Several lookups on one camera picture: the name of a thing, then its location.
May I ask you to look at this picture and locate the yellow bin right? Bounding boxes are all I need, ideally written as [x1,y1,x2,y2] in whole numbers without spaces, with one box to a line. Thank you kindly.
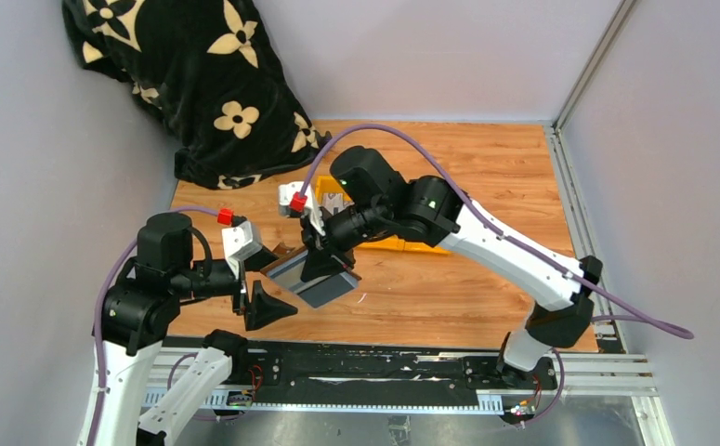
[407,243,450,255]

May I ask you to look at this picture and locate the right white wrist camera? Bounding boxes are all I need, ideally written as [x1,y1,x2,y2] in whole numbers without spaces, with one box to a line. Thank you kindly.
[278,181,326,235]

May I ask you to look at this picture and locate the aluminium frame post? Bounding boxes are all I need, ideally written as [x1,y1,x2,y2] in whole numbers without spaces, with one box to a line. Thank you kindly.
[552,0,638,133]

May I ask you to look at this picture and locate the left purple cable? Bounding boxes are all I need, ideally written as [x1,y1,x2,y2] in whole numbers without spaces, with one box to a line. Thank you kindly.
[85,205,235,446]

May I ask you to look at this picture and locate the purple cable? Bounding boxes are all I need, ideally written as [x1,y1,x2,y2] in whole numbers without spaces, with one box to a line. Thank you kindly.
[85,205,235,446]
[290,124,696,341]

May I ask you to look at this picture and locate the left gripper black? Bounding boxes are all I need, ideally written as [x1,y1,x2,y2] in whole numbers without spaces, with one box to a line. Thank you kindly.
[174,245,299,325]

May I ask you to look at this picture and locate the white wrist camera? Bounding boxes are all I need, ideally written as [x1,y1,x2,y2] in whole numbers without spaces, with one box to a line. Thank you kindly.
[221,221,263,278]
[278,181,326,235]

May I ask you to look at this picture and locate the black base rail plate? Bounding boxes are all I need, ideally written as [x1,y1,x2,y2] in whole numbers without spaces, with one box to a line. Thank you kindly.
[225,340,557,409]

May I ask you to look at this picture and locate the brown leather card holder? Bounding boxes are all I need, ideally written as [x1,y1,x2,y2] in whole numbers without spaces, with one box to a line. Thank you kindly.
[261,246,361,308]

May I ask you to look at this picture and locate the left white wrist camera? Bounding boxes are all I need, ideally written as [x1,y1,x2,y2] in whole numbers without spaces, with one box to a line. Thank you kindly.
[221,221,263,278]

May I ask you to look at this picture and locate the black floral blanket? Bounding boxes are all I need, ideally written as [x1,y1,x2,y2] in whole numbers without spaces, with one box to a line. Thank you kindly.
[61,0,330,190]

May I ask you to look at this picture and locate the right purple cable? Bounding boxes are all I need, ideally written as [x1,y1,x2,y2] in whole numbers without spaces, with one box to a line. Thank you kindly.
[290,124,696,341]

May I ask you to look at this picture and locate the yellow bin left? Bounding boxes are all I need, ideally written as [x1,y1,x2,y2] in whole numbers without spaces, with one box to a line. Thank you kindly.
[315,176,353,216]

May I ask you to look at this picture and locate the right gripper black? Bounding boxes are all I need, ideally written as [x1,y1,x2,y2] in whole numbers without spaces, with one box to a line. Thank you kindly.
[300,199,390,280]

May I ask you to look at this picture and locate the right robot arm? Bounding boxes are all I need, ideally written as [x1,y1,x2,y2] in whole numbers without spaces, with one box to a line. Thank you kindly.
[279,146,603,388]

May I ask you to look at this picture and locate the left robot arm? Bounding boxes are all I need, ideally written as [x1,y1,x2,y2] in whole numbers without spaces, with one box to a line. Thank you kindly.
[78,206,296,445]

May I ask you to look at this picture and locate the yellow bin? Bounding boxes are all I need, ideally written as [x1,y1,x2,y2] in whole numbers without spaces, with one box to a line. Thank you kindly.
[360,237,429,252]
[315,176,353,216]
[407,243,450,255]

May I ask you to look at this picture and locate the yellow bin middle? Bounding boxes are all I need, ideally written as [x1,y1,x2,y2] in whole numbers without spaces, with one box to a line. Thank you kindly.
[360,237,429,252]

